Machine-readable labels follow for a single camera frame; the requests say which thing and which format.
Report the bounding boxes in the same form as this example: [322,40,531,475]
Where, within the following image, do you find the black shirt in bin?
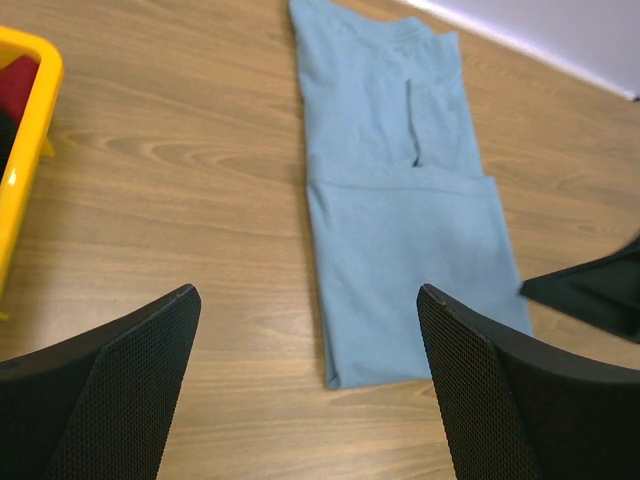
[0,110,18,174]

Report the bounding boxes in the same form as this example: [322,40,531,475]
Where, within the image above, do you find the light blue t shirt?
[289,1,532,389]

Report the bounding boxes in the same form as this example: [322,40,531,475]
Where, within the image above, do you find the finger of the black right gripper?
[520,238,639,343]

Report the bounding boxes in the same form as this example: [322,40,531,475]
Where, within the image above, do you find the dark red shirt in bin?
[1,55,39,126]

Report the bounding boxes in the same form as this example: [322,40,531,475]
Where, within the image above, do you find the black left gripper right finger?
[417,285,639,479]

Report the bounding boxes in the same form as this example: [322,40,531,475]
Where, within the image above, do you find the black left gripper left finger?
[1,284,201,479]

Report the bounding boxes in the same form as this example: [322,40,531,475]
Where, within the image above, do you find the yellow plastic bin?
[0,26,65,321]

